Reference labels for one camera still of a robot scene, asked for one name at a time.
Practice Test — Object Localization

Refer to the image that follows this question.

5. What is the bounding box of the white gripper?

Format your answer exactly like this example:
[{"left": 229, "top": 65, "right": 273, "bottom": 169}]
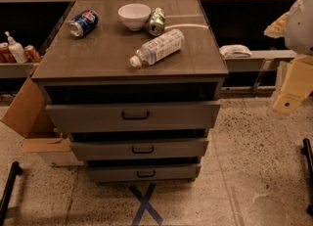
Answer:
[{"left": 267, "top": 55, "right": 313, "bottom": 118}]

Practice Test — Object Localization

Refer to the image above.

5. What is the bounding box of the grey drawer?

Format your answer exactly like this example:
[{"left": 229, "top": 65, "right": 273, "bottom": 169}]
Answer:
[
  {"left": 46, "top": 101, "right": 220, "bottom": 133},
  {"left": 70, "top": 138, "right": 208, "bottom": 161},
  {"left": 86, "top": 163, "right": 201, "bottom": 182}
]

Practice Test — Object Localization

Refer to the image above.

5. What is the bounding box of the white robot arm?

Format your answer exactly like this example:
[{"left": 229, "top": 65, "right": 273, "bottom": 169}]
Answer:
[{"left": 264, "top": 0, "right": 313, "bottom": 118}]

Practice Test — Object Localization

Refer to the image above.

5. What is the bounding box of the grey top drawer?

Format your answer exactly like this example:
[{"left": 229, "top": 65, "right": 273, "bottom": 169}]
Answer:
[{"left": 46, "top": 101, "right": 220, "bottom": 133}]

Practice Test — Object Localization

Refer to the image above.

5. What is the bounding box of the grey drawer cabinet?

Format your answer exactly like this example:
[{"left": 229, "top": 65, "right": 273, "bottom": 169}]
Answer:
[{"left": 32, "top": 0, "right": 228, "bottom": 169}]

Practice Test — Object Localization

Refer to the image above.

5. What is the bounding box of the grey bottom drawer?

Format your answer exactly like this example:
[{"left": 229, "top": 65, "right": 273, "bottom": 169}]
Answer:
[{"left": 86, "top": 163, "right": 201, "bottom": 182}]

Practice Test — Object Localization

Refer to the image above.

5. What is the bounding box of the black right base bar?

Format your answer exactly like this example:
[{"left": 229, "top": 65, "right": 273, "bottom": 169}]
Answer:
[{"left": 301, "top": 138, "right": 313, "bottom": 216}]

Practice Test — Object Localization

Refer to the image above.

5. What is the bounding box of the black base bar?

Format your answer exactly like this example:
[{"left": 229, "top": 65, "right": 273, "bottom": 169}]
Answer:
[
  {"left": 0, "top": 161, "right": 22, "bottom": 226},
  {"left": 301, "top": 138, "right": 313, "bottom": 216}
]

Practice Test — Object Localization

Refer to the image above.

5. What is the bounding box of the white folded cloth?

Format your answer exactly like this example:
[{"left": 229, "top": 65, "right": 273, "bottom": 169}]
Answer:
[{"left": 219, "top": 44, "right": 252, "bottom": 58}]

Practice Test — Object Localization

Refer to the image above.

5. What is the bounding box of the clear plastic water bottle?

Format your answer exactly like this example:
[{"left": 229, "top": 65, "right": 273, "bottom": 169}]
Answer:
[{"left": 130, "top": 29, "right": 185, "bottom": 68}]

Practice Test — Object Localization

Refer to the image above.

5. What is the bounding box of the green soda can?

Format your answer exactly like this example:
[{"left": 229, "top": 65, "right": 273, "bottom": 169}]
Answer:
[{"left": 146, "top": 7, "right": 165, "bottom": 36}]

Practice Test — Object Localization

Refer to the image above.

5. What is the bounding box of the white ceramic bowl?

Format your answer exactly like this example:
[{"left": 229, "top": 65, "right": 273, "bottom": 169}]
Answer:
[{"left": 117, "top": 4, "right": 151, "bottom": 31}]

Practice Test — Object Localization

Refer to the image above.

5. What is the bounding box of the blue pepsi can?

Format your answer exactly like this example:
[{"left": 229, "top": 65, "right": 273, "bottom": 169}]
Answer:
[{"left": 67, "top": 10, "right": 99, "bottom": 37}]

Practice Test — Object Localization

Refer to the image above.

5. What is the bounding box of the red soda can right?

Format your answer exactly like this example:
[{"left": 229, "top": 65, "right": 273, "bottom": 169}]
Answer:
[{"left": 24, "top": 45, "right": 41, "bottom": 63}]

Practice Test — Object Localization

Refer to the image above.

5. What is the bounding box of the red soda can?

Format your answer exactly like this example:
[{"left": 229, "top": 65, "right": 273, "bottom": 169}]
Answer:
[
  {"left": 0, "top": 42, "right": 16, "bottom": 63},
  {"left": 24, "top": 45, "right": 41, "bottom": 63}
]

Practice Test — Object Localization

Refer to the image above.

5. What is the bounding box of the brown cardboard box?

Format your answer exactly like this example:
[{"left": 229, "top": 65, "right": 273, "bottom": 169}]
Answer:
[{"left": 1, "top": 77, "right": 83, "bottom": 167}]

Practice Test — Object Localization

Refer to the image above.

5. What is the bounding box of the red soda can left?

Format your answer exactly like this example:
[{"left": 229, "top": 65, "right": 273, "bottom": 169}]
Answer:
[{"left": 0, "top": 42, "right": 16, "bottom": 63}]

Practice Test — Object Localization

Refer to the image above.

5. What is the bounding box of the black left base bar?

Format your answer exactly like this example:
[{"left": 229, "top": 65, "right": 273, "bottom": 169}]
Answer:
[{"left": 0, "top": 161, "right": 22, "bottom": 226}]

